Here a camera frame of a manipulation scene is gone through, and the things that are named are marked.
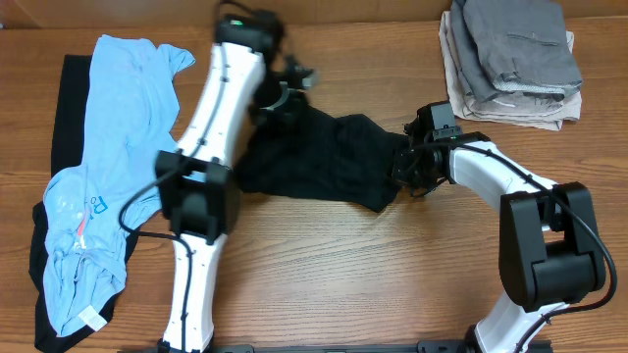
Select black t-shirt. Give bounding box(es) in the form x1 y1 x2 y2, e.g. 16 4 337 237
235 90 405 213

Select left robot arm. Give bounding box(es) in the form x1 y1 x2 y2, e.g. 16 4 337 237
155 8 316 352

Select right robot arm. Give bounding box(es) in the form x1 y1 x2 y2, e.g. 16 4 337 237
392 101 617 353

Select light grey folded garment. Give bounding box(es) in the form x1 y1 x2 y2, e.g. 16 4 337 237
453 86 582 117

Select beige folded garment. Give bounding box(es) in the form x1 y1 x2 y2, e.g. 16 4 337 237
439 11 582 131

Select light blue t-shirt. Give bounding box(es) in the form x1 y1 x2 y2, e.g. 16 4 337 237
43 35 195 337

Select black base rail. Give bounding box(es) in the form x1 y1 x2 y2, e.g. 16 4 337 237
211 340 475 353

